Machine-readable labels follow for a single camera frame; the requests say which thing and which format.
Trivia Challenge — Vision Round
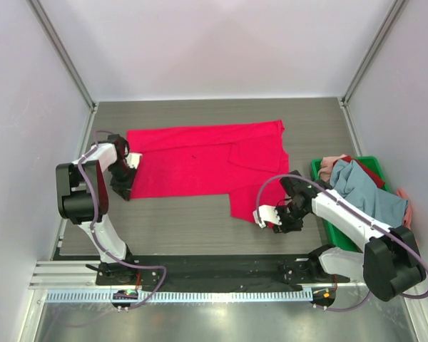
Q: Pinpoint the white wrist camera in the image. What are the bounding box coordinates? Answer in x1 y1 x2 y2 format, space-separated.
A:
253 204 282 229
125 152 142 170

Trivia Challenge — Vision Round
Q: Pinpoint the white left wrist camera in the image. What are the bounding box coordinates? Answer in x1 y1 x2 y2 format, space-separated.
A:
125 152 142 170

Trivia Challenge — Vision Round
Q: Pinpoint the right aluminium corner post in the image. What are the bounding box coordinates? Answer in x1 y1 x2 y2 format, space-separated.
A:
338 0 411 107

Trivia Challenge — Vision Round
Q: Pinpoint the pink t-shirt in bin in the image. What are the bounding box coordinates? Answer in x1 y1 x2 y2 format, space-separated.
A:
311 155 412 229

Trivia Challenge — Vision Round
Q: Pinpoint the left aluminium corner post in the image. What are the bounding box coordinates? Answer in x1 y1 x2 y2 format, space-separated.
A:
26 0 97 112

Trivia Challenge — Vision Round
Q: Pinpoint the green plastic bin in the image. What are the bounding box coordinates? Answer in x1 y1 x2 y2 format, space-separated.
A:
310 155 417 254

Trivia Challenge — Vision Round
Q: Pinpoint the dark red t-shirt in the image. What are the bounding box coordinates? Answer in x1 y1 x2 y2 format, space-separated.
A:
341 155 385 189

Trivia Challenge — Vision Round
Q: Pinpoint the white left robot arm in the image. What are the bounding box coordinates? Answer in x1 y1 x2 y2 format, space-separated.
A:
56 133 141 284

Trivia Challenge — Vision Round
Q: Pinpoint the aluminium frame rail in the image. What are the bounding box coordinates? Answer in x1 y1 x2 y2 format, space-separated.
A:
31 254 349 292

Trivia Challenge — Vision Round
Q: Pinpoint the light blue t-shirt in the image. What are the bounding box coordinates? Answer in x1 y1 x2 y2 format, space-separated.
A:
330 160 409 227

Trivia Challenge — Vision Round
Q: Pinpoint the aluminium corner post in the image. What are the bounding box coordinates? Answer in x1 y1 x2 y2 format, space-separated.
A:
26 0 97 112
338 0 411 107

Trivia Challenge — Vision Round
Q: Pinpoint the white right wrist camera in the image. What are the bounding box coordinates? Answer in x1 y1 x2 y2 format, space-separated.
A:
253 204 282 229

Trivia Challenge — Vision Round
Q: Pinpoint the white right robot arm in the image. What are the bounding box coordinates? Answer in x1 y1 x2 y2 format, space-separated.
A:
275 171 428 301

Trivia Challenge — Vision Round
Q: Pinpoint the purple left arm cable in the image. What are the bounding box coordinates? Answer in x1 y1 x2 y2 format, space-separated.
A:
77 130 168 310

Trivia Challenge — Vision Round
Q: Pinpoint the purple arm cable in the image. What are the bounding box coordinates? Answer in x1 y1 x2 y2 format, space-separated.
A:
77 130 168 310
255 173 428 312

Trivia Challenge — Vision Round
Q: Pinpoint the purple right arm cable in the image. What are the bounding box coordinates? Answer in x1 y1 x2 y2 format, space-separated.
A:
255 173 428 312

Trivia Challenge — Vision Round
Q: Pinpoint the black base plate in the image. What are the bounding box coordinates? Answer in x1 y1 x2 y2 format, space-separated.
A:
96 254 350 293

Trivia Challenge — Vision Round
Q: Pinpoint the white slotted cable duct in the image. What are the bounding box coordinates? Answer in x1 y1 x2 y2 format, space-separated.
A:
46 288 313 304

